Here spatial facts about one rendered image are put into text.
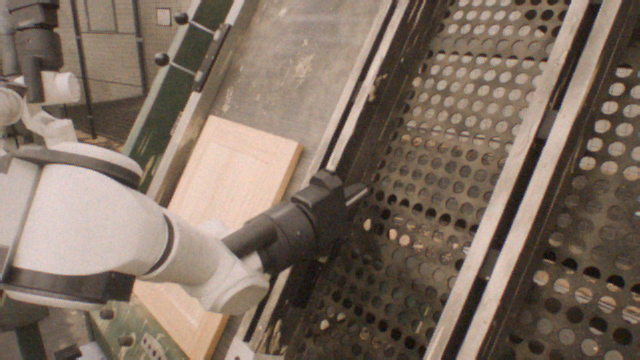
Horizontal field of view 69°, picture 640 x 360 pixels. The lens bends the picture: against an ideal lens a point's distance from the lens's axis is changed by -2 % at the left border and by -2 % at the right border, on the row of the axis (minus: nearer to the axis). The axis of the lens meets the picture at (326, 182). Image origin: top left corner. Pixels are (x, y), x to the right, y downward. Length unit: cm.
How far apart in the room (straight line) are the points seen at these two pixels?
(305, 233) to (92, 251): 33
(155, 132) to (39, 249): 112
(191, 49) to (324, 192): 94
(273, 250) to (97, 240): 28
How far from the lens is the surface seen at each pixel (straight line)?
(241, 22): 134
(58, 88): 117
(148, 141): 151
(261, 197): 97
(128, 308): 124
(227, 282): 56
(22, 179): 47
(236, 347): 85
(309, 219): 68
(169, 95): 152
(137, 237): 42
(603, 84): 68
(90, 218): 42
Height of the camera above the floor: 154
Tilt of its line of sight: 20 degrees down
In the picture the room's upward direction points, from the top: straight up
